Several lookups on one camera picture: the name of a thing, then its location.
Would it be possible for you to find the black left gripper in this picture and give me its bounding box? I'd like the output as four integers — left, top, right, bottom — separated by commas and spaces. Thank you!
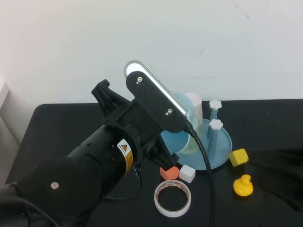
91, 79, 179, 170

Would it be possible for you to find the light blue plastic cup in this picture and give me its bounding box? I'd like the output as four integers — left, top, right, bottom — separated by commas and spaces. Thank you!
161, 92, 194, 155

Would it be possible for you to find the pale green plastic cup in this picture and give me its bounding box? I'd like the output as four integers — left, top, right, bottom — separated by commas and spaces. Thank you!
186, 117, 199, 155

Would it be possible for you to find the pale pink plastic cup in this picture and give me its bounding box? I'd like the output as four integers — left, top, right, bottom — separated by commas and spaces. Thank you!
184, 92, 204, 126

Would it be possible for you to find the blue cup stand with pegs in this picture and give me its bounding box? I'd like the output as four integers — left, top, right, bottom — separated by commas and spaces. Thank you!
175, 99, 233, 171

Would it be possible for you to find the orange foam cube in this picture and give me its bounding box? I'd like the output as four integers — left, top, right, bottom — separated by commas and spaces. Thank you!
160, 165, 178, 181

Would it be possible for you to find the white foam cube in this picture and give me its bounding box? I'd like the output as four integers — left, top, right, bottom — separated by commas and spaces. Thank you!
178, 165, 196, 184

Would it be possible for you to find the white tape roll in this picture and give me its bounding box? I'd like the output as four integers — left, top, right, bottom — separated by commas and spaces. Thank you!
154, 179, 191, 218

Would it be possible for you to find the yellow foam cube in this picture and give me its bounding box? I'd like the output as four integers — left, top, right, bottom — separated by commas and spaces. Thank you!
228, 148, 250, 167

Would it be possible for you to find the yellow rubber duck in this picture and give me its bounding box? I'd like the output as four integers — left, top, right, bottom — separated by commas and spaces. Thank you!
233, 174, 253, 197

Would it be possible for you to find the thin black cable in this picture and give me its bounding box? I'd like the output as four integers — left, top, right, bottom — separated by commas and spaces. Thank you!
103, 163, 143, 203

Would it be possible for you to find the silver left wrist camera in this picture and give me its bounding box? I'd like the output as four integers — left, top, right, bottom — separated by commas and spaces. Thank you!
124, 60, 194, 133

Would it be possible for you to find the thick black camera cable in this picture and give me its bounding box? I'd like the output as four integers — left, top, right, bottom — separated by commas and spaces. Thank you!
184, 118, 216, 227

